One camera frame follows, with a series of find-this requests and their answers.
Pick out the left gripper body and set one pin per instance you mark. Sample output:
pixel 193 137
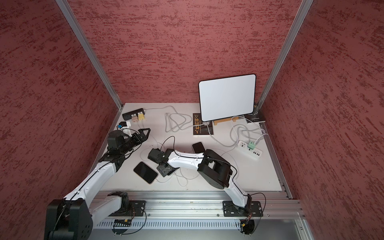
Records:
pixel 129 140

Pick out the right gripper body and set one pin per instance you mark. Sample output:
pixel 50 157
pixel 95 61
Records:
pixel 162 170

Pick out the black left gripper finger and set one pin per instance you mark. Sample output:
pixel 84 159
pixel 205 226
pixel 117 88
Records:
pixel 144 133
pixel 137 141

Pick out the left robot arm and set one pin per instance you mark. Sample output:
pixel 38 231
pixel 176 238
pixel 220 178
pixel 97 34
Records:
pixel 72 217

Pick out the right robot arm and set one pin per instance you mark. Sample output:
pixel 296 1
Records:
pixel 218 172

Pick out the orange-cased phone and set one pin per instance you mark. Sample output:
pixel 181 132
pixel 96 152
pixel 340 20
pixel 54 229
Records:
pixel 146 173

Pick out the pink charger adapter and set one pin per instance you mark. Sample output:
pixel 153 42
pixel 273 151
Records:
pixel 134 119

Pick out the black power strip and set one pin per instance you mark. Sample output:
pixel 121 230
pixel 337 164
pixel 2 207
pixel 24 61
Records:
pixel 127 116

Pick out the black book gold letters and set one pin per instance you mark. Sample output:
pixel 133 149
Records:
pixel 200 128

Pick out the white power strip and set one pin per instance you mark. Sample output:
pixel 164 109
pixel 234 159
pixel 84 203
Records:
pixel 245 149

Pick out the wooden tablet stand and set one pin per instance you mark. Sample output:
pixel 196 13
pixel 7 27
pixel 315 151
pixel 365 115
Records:
pixel 232 119

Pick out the white tablet panel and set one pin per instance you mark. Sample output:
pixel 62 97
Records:
pixel 227 97

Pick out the green charger adapter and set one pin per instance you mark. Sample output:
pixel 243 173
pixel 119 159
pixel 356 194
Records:
pixel 251 145

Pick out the small black box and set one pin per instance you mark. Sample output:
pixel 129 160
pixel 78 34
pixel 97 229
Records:
pixel 256 117

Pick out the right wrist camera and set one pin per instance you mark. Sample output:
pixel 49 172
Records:
pixel 156 156

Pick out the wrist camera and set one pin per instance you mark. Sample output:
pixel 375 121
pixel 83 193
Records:
pixel 124 125
pixel 156 156

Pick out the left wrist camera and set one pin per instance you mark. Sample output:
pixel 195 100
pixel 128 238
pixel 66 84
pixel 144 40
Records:
pixel 124 125

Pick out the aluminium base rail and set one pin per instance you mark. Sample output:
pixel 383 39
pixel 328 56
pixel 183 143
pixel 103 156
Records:
pixel 209 205

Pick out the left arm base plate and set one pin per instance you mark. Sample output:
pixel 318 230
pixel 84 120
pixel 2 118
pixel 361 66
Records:
pixel 133 209

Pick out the left aluminium corner post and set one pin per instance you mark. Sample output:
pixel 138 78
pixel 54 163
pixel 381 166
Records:
pixel 79 33

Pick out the aluminium corner post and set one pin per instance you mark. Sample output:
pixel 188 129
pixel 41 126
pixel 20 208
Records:
pixel 79 33
pixel 290 38

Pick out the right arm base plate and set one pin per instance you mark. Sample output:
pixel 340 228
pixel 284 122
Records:
pixel 253 209

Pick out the right aluminium corner post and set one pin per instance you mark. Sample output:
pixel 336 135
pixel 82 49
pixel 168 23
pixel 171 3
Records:
pixel 290 38

